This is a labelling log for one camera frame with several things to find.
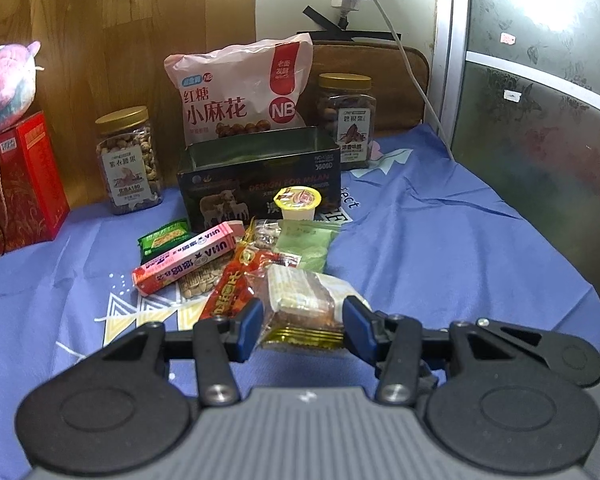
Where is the small clear snack packet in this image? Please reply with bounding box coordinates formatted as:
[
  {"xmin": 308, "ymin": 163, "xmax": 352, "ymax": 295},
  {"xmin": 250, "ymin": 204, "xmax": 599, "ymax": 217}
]
[{"xmin": 244, "ymin": 216, "xmax": 284, "ymax": 251}]

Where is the yellow lid jelly cup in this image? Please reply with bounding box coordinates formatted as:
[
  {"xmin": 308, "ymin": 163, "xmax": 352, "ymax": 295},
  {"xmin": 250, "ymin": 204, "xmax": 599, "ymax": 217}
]
[{"xmin": 273, "ymin": 185, "xmax": 322, "ymax": 222}]

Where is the dark green snack packet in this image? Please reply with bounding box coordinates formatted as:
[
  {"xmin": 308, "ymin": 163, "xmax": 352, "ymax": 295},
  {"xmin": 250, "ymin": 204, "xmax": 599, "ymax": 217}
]
[{"xmin": 137, "ymin": 218, "xmax": 192, "ymax": 261}]

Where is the pink white plush toy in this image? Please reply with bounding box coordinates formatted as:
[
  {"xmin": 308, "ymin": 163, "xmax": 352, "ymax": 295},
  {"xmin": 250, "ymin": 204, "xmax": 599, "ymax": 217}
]
[{"xmin": 0, "ymin": 40, "xmax": 46, "ymax": 179}]

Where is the pink candy box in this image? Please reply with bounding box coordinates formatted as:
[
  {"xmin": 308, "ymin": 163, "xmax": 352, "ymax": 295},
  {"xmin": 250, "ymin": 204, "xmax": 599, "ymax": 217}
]
[{"xmin": 132, "ymin": 220, "xmax": 246, "ymax": 295}]

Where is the blue printed cloth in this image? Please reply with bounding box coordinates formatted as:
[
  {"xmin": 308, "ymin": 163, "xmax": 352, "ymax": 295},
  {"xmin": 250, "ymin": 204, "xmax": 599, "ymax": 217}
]
[{"xmin": 0, "ymin": 124, "xmax": 600, "ymax": 411}]

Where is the dark metal tin box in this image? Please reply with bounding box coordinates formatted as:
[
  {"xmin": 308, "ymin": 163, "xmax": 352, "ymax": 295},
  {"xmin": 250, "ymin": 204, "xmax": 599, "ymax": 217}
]
[{"xmin": 175, "ymin": 127, "xmax": 342, "ymax": 234}]

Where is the black tape strip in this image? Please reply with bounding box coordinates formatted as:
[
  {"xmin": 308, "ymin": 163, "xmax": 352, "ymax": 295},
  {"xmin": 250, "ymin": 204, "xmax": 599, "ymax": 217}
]
[
  {"xmin": 302, "ymin": 5, "xmax": 355, "ymax": 34},
  {"xmin": 310, "ymin": 29, "xmax": 404, "ymax": 44}
]

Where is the red gift box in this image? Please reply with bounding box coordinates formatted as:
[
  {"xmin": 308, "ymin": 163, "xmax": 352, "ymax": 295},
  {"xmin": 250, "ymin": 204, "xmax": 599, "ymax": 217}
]
[{"xmin": 0, "ymin": 111, "xmax": 71, "ymax": 259}]

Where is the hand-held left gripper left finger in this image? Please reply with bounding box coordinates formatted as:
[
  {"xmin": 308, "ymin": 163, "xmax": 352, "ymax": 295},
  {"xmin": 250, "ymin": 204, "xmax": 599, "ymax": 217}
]
[{"xmin": 100, "ymin": 298, "xmax": 264, "ymax": 408}]

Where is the brown cushion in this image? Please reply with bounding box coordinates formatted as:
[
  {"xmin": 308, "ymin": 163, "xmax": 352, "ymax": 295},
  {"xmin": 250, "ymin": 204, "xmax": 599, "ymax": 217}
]
[{"xmin": 307, "ymin": 41, "xmax": 430, "ymax": 137}]

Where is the frosted glass door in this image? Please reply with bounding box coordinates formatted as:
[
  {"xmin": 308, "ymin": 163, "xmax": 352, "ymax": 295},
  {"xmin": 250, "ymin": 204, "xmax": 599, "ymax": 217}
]
[{"xmin": 427, "ymin": 0, "xmax": 600, "ymax": 376}]

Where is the red snack packet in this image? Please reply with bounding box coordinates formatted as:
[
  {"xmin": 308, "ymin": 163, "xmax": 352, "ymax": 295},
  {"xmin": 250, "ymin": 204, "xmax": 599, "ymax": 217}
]
[{"xmin": 199, "ymin": 240, "xmax": 302, "ymax": 322}]

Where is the light green packet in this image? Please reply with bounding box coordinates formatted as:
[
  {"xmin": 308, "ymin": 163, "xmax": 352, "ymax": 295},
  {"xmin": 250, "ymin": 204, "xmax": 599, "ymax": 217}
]
[{"xmin": 274, "ymin": 219, "xmax": 342, "ymax": 274}]

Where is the pink snack bag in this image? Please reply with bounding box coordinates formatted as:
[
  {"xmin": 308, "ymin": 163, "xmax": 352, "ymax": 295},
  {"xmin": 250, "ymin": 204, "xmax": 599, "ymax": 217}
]
[{"xmin": 163, "ymin": 33, "xmax": 314, "ymax": 149}]

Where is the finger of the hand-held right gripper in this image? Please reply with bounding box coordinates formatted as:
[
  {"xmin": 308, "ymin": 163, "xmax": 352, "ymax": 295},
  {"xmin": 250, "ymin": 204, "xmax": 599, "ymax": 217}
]
[{"xmin": 475, "ymin": 317, "xmax": 600, "ymax": 389}]

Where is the clear brown cake packet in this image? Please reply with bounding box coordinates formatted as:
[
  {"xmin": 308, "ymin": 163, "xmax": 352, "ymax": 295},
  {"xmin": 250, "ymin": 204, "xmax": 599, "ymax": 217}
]
[{"xmin": 258, "ymin": 264, "xmax": 372, "ymax": 352}]

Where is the light nut jar gold lid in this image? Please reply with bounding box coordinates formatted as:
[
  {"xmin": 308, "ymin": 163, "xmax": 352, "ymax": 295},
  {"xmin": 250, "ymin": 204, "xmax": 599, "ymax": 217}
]
[{"xmin": 94, "ymin": 105, "xmax": 164, "ymax": 216}]

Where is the thin white cable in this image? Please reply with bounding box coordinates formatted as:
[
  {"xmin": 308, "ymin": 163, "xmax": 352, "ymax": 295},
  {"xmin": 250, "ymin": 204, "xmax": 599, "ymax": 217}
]
[{"xmin": 352, "ymin": 0, "xmax": 457, "ymax": 162}]

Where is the clear packet of tan beans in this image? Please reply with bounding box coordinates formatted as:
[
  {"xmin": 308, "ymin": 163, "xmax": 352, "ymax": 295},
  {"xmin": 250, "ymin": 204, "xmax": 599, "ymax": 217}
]
[{"xmin": 176, "ymin": 259, "xmax": 232, "ymax": 302}]

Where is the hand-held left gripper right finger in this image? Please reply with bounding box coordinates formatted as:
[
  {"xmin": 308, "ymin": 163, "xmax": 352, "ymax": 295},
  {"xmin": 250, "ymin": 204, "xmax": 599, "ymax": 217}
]
[{"xmin": 342, "ymin": 296, "xmax": 511, "ymax": 406}]

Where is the dark nut jar gold lid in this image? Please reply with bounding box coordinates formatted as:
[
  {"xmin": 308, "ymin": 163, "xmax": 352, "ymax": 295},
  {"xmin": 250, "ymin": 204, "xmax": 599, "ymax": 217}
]
[{"xmin": 315, "ymin": 73, "xmax": 376, "ymax": 171}]

